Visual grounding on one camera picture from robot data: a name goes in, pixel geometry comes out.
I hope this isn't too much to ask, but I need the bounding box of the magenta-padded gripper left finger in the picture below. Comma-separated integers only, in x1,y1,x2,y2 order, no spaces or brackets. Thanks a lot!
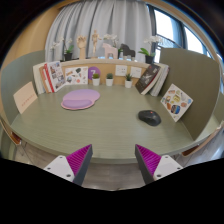
43,143,94,187

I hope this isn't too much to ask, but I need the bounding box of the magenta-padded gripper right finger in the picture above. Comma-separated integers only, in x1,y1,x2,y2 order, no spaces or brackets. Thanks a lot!
134,143,184,185

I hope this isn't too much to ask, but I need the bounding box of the black computer mouse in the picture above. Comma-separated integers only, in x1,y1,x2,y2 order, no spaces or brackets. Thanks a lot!
138,109,162,127

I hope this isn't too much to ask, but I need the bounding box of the purple mouse pad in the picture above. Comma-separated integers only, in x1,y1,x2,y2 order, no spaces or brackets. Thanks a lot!
60,88,101,111

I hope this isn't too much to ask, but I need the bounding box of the wooden chair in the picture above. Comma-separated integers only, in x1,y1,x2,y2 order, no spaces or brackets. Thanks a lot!
0,114,28,161

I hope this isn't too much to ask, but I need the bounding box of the white sticker sheet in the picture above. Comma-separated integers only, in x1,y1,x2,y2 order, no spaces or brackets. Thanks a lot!
160,83,194,123

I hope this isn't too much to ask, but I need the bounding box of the beige card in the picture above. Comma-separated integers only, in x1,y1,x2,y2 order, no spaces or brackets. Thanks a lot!
12,81,39,115

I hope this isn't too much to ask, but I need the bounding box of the dark hardcover book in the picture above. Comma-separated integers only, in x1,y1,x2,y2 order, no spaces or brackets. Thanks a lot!
134,63,162,95

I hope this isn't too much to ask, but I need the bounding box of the small plant in white pot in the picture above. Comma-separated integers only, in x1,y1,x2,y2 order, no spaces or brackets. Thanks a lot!
105,72,115,87
91,72,101,87
124,73,134,89

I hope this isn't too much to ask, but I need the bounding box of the red and white magazine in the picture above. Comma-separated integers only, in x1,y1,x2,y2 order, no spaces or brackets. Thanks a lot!
43,60,67,93

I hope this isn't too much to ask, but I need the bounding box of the white picture card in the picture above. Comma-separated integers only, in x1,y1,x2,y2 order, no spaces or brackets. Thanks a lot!
64,66,89,86

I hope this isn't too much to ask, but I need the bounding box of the green desk partition panel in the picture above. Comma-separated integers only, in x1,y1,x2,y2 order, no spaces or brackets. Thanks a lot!
159,47,222,141
0,49,47,124

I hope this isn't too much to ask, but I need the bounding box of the round purple number sign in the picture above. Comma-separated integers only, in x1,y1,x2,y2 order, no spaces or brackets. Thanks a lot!
87,66,101,81

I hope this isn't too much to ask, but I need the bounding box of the white orchid in black pot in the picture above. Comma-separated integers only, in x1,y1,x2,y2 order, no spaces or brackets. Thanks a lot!
137,34,164,65
103,33,124,60
49,37,75,62

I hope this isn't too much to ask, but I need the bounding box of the wooden desk shelf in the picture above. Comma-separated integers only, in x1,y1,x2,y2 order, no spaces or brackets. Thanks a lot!
59,58,158,86

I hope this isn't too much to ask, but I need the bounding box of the dark horse figure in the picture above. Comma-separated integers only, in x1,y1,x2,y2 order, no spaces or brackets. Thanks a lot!
119,43,136,61

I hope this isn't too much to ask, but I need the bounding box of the wooden hand model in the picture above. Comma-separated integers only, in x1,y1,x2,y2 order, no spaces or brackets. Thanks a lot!
76,35,88,60

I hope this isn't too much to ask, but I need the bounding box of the pink horse figure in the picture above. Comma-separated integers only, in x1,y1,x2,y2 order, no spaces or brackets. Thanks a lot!
102,42,119,60

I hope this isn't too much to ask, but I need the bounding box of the wooden mannequin figure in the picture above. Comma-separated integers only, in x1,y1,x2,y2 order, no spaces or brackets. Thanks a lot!
91,29,102,59

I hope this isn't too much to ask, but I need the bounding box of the dark framed window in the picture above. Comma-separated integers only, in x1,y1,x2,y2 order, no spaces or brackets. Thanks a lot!
146,4,224,68

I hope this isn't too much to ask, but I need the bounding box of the grey curtain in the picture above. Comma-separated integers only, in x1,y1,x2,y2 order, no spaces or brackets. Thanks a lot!
44,0,154,63

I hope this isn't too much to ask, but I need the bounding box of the white wall socket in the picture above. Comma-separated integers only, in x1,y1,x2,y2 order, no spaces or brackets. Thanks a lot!
114,64,128,77
129,66,143,79

